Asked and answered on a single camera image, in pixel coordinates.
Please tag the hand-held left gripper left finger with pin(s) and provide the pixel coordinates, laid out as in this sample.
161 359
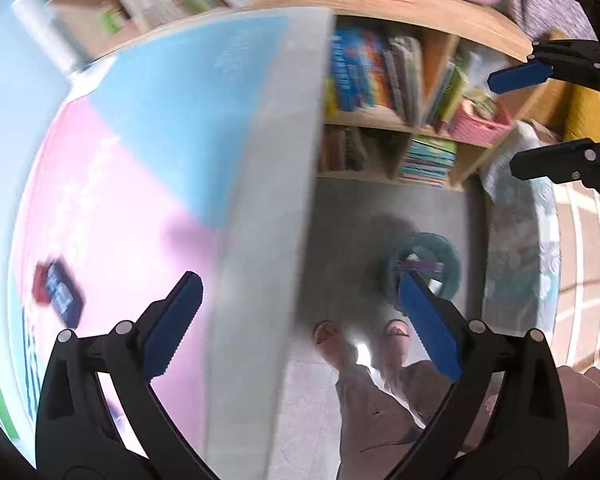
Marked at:
175 320

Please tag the wooden bookshelf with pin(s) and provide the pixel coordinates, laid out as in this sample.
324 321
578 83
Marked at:
430 15

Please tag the striped rug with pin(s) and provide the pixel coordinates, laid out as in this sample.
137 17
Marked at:
590 260

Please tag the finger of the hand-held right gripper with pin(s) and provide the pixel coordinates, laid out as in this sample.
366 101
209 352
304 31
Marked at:
555 162
520 76

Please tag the light patterned mat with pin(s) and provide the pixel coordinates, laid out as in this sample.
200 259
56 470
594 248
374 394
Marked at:
520 240

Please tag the pink basket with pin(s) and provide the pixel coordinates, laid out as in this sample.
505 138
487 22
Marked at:
480 125

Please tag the blue pink printed towel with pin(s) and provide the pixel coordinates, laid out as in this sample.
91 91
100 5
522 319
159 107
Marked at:
130 185

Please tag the person's pink clothing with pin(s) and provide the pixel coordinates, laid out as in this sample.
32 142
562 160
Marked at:
587 405

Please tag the row of colourful books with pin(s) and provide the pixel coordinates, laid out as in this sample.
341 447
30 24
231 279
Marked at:
365 70

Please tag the stack of colourful books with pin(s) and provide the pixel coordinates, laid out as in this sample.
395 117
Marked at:
427 162

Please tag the person's legs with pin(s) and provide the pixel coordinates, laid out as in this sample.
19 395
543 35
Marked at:
375 410

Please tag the teal trash bin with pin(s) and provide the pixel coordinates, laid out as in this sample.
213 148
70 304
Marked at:
442 260

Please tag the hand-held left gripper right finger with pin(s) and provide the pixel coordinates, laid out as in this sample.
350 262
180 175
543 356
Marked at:
430 325

